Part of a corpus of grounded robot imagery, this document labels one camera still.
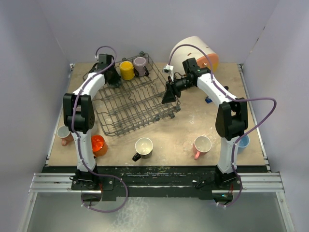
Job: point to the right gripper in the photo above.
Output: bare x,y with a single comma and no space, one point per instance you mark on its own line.
172,91

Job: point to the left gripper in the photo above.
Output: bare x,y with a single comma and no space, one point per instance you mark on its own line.
116,79

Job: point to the yellow mug black handle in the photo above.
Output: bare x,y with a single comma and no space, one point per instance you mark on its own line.
126,70

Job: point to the purple mug black handle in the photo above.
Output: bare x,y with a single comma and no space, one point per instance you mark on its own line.
139,67

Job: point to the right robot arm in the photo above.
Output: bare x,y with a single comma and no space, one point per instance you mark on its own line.
231,120

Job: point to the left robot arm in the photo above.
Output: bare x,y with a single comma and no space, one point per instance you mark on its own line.
79,117

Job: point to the white round drawer cabinet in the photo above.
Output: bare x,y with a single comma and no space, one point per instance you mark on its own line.
185,52

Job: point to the orange mug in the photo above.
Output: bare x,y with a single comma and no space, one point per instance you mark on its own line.
99,146

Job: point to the salmon pink mug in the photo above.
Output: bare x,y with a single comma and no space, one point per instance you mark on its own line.
65,135

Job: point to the light blue mug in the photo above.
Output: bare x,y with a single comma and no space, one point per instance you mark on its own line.
243,144

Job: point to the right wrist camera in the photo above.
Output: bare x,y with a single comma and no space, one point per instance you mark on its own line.
169,70

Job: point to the grey wire dish rack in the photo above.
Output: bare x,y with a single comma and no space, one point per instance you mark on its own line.
135,104

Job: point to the white mug black handle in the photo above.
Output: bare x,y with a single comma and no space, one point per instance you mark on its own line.
144,149

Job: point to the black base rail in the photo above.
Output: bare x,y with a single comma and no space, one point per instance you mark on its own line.
156,181

